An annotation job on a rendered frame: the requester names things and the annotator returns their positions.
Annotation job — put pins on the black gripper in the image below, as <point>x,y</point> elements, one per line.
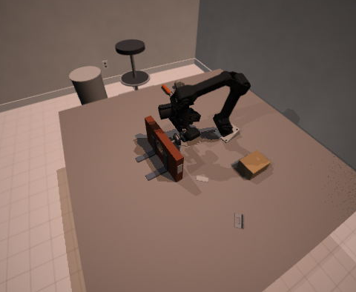
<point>184,123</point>

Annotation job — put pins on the orange-handled screwdriver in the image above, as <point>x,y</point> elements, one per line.
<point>166,89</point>

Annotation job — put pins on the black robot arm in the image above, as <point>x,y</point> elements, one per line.
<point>186,95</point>

